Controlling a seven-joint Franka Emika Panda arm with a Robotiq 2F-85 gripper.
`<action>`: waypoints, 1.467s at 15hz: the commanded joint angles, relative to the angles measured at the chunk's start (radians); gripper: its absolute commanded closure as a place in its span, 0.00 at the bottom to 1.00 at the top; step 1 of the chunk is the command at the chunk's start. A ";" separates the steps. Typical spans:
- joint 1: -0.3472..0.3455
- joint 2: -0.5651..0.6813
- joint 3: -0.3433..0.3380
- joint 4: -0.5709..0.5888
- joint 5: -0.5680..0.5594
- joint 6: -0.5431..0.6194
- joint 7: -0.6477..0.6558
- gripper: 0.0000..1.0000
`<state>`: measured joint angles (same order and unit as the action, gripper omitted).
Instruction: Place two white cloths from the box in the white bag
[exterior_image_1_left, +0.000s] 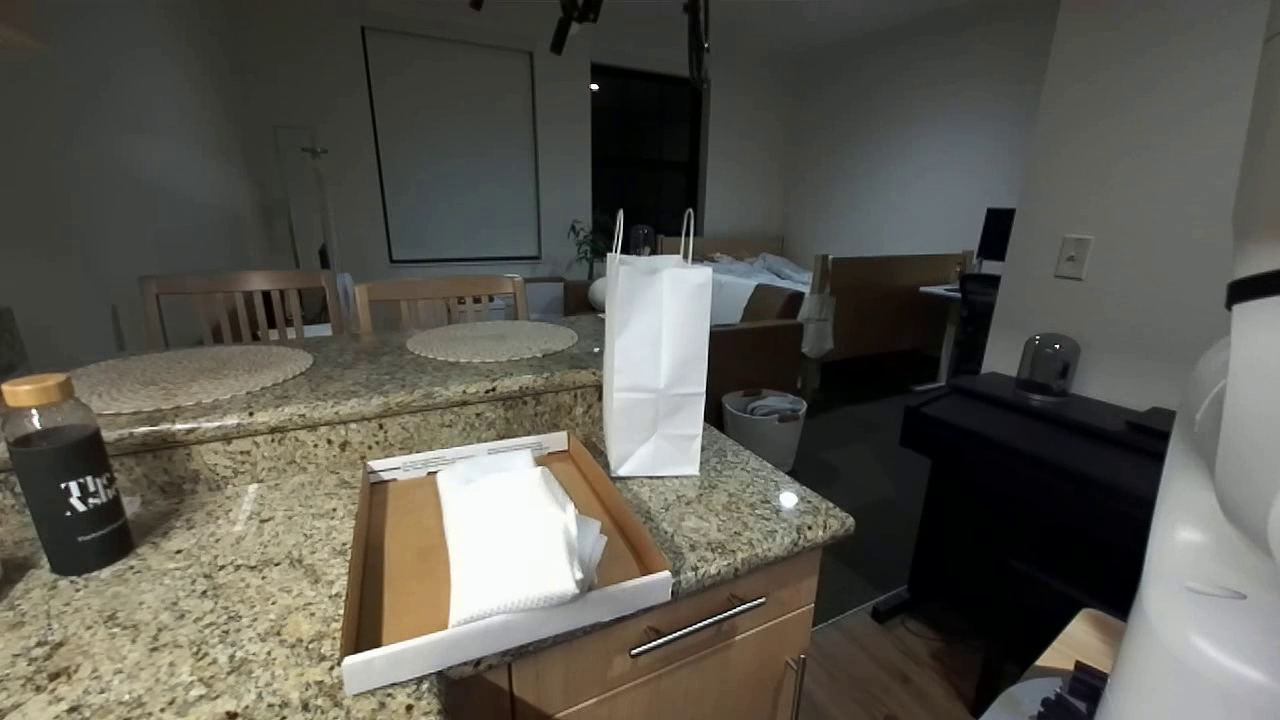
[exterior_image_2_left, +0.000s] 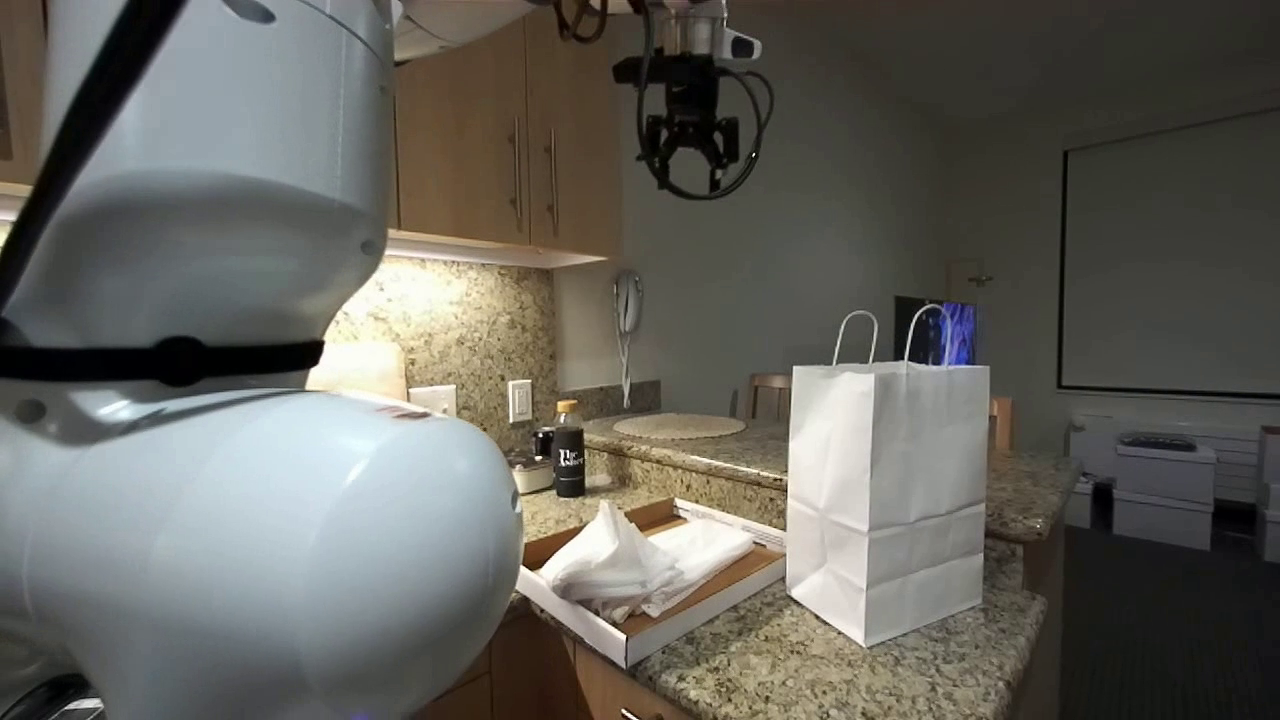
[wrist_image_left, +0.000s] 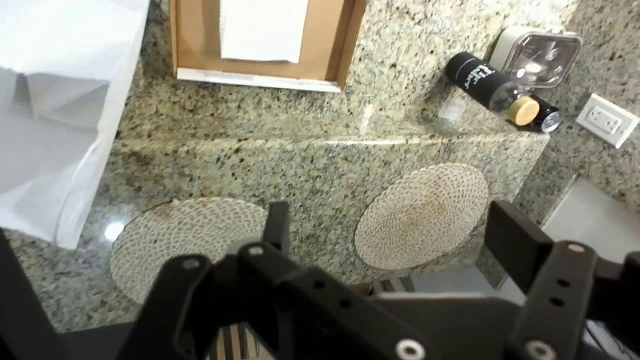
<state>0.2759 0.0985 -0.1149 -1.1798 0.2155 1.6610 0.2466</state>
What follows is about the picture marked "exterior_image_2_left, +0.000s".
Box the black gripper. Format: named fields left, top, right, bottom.
left=636, top=76, right=742, bottom=177

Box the white paper bag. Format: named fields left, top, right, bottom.
left=782, top=301, right=995, bottom=651

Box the shallow white cardboard box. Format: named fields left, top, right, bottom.
left=513, top=497, right=790, bottom=673

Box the wooden dining chair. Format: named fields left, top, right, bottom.
left=987, top=393, right=1018, bottom=459
left=726, top=372, right=790, bottom=427

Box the dark monitor with blue glow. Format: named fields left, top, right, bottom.
left=890, top=294, right=981, bottom=370

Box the black jar with wooden lid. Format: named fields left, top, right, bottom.
left=548, top=395, right=593, bottom=501

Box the small white dish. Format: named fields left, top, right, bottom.
left=513, top=456, right=559, bottom=501

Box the wooden base cabinet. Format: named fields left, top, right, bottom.
left=424, top=597, right=699, bottom=720

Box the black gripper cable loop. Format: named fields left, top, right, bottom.
left=649, top=60, right=778, bottom=209

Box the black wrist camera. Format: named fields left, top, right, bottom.
left=613, top=46, right=736, bottom=89

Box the short metal cabinet handle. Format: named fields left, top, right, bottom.
left=502, top=130, right=529, bottom=233
left=539, top=130, right=562, bottom=237

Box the white wall phone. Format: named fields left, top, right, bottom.
left=607, top=270, right=649, bottom=414

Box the wooden wall cabinet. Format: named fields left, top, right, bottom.
left=0, top=0, right=623, bottom=272

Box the narrow white wall outlet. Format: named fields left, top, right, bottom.
left=502, top=378, right=539, bottom=427

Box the wide white wall outlet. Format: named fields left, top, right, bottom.
left=407, top=379, right=465, bottom=419

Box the white wall board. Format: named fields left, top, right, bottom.
left=1055, top=107, right=1280, bottom=402

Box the black cable strap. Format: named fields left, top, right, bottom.
left=0, top=333, right=328, bottom=393

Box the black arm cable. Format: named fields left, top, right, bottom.
left=0, top=0, right=193, bottom=311

